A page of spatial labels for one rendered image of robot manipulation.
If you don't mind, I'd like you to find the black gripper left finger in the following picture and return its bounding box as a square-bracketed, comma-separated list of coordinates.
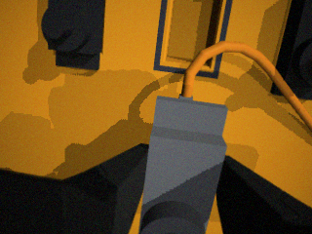
[0, 143, 149, 234]

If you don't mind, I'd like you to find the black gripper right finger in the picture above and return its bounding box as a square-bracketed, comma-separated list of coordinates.
[215, 155, 312, 234]

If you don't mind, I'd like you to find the orange flat deck plate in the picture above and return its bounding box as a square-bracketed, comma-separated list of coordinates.
[0, 0, 312, 208]

